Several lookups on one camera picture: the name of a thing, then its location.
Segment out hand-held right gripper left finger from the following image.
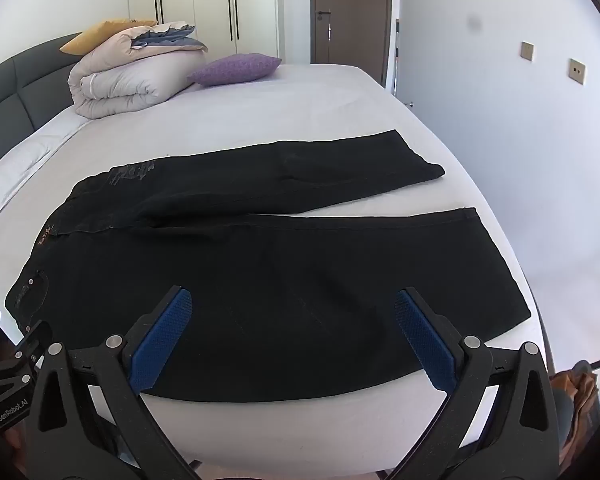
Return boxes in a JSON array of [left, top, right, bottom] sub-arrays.
[[25, 285, 203, 480]]

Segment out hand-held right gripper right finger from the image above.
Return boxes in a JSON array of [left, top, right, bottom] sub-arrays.
[[392, 287, 561, 480]]

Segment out black pants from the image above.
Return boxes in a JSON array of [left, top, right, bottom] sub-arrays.
[[4, 129, 532, 404]]

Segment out orange cloth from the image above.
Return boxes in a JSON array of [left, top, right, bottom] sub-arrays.
[[552, 365, 600, 466]]

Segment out grey padded headboard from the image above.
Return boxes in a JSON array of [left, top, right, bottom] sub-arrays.
[[0, 32, 83, 181]]

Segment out folded beige duvet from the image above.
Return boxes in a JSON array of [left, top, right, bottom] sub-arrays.
[[68, 22, 208, 120]]

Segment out white bed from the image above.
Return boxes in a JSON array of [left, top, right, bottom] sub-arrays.
[[0, 62, 551, 480]]

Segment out purple pillow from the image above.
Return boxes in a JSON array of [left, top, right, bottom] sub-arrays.
[[187, 53, 282, 87]]

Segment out thin pole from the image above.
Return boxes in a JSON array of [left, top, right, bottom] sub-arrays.
[[392, 17, 401, 96]]

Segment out folded blue cloth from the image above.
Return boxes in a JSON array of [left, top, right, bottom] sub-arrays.
[[131, 26, 208, 52]]

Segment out yellow pillow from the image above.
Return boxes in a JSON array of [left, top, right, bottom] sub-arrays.
[[60, 19, 158, 55]]

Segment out brown door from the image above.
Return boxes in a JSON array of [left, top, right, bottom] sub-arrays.
[[310, 0, 393, 86]]

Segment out white wardrobe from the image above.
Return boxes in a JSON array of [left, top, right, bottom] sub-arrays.
[[127, 0, 281, 58]]

